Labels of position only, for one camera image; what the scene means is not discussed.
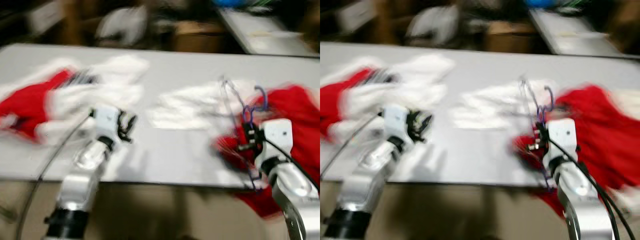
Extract white desk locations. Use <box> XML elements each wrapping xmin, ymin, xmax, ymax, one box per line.
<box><xmin>530</xmin><ymin>7</ymin><xmax>626</xmax><ymax>58</ymax></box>
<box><xmin>217</xmin><ymin>7</ymin><xmax>321</xmax><ymax>58</ymax></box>

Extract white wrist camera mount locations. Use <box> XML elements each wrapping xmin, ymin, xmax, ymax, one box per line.
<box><xmin>545</xmin><ymin>117</ymin><xmax>578</xmax><ymax>166</ymax></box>
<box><xmin>254</xmin><ymin>118</ymin><xmax>294</xmax><ymax>166</ymax></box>
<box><xmin>92</xmin><ymin>105</ymin><xmax>122</xmax><ymax>151</ymax></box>
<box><xmin>382</xmin><ymin>104</ymin><xmax>412</xmax><ymax>151</ymax></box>

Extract red t-shirt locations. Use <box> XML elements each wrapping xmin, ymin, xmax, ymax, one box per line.
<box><xmin>512</xmin><ymin>84</ymin><xmax>640</xmax><ymax>216</ymax></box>
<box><xmin>212</xmin><ymin>85</ymin><xmax>321</xmax><ymax>218</ymax></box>

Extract red crumpled garment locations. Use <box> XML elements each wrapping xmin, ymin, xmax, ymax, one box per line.
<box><xmin>0</xmin><ymin>70</ymin><xmax>76</xmax><ymax>143</ymax></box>
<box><xmin>320</xmin><ymin>67</ymin><xmax>381</xmax><ymax>141</ymax></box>

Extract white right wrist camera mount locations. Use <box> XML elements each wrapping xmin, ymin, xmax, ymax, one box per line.
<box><xmin>545</xmin><ymin>117</ymin><xmax>578</xmax><ymax>166</ymax></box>
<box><xmin>254</xmin><ymin>118</ymin><xmax>294</xmax><ymax>166</ymax></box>

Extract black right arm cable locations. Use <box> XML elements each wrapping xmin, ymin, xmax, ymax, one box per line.
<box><xmin>262</xmin><ymin>140</ymin><xmax>321</xmax><ymax>191</ymax></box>
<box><xmin>550</xmin><ymin>140</ymin><xmax>626</xmax><ymax>240</ymax></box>

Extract purple plastic clothes hanger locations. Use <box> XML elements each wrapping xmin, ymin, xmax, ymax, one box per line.
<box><xmin>517</xmin><ymin>75</ymin><xmax>558</xmax><ymax>193</ymax></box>
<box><xmin>220</xmin><ymin>77</ymin><xmax>271</xmax><ymax>193</ymax></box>

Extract light grey pillow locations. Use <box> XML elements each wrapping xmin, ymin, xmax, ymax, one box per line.
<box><xmin>97</xmin><ymin>6</ymin><xmax>148</xmax><ymax>46</ymax></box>
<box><xmin>407</xmin><ymin>5</ymin><xmax>461</xmax><ymax>46</ymax></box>

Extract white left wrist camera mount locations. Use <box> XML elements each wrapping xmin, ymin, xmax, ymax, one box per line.
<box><xmin>382</xmin><ymin>104</ymin><xmax>412</xmax><ymax>151</ymax></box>
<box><xmin>92</xmin><ymin>105</ymin><xmax>122</xmax><ymax>151</ymax></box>

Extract brown cardboard box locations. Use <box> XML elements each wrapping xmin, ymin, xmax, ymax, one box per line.
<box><xmin>487</xmin><ymin>20</ymin><xmax>536</xmax><ymax>51</ymax></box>
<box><xmin>172</xmin><ymin>20</ymin><xmax>226</xmax><ymax>51</ymax></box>

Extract cream denim jacket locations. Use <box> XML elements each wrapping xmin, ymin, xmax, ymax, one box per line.
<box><xmin>611</xmin><ymin>86</ymin><xmax>640</xmax><ymax>121</ymax></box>

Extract white crumpled garment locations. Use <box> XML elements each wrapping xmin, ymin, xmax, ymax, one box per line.
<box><xmin>40</xmin><ymin>54</ymin><xmax>151</xmax><ymax>146</ymax></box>
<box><xmin>345</xmin><ymin>52</ymin><xmax>456</xmax><ymax>143</ymax></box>

